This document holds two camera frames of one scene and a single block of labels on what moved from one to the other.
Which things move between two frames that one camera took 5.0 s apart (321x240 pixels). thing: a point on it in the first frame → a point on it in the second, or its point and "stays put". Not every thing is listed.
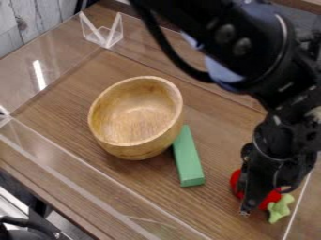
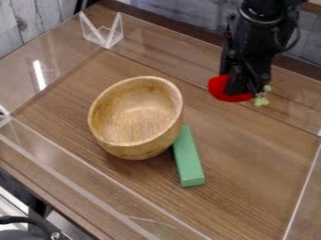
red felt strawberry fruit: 274,202 → 218,89
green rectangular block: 188,158 stays put
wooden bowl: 133,117 stays put
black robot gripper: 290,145 → 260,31
